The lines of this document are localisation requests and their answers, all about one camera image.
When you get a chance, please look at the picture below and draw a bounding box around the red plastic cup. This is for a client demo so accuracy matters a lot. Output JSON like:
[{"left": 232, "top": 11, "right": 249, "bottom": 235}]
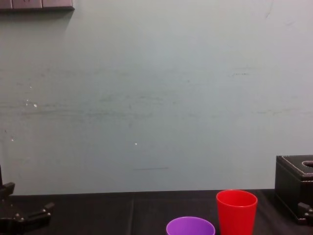
[{"left": 216, "top": 189, "right": 258, "bottom": 235}]

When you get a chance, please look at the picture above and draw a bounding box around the black table cloth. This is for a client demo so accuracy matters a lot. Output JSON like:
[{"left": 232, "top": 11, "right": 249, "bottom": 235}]
[{"left": 0, "top": 188, "right": 313, "bottom": 235}]

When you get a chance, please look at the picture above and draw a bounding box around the dark wall-mounted frame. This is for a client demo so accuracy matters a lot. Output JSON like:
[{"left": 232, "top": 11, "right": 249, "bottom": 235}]
[{"left": 0, "top": 0, "right": 75, "bottom": 12}]

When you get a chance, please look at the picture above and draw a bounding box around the purple plastic cup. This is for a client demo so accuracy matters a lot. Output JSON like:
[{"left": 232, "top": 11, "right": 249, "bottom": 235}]
[{"left": 166, "top": 216, "right": 216, "bottom": 235}]

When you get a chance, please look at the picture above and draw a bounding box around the black stitched tissue box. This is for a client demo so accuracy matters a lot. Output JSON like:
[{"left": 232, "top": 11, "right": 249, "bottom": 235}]
[{"left": 274, "top": 154, "right": 313, "bottom": 226}]

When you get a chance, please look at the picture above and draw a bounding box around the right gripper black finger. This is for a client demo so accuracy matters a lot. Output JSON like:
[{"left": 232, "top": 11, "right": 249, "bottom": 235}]
[{"left": 297, "top": 202, "right": 313, "bottom": 225}]

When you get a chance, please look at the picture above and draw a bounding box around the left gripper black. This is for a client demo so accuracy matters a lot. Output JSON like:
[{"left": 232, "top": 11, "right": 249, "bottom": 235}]
[{"left": 0, "top": 182, "right": 55, "bottom": 235}]

